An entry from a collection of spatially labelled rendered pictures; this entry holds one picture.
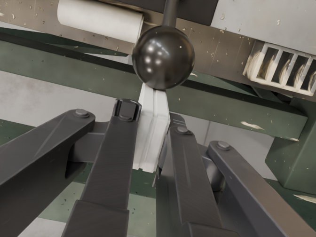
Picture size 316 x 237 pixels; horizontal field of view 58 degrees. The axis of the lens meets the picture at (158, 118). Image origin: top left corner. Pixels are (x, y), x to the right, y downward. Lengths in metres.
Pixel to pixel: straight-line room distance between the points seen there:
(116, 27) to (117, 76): 0.10
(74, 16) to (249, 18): 0.16
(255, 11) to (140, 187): 0.22
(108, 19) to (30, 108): 2.55
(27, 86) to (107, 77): 2.39
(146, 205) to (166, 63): 0.21
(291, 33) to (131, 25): 0.15
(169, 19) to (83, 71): 0.20
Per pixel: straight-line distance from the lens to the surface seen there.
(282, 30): 0.30
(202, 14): 0.27
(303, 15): 0.31
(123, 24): 0.29
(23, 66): 0.41
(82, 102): 2.94
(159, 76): 0.16
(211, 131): 2.09
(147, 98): 0.15
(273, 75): 0.34
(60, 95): 2.84
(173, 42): 0.16
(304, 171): 0.46
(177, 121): 0.16
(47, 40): 1.16
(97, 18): 0.29
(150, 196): 0.33
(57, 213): 0.36
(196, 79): 1.07
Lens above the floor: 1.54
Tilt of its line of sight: 37 degrees down
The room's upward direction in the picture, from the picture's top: 91 degrees counter-clockwise
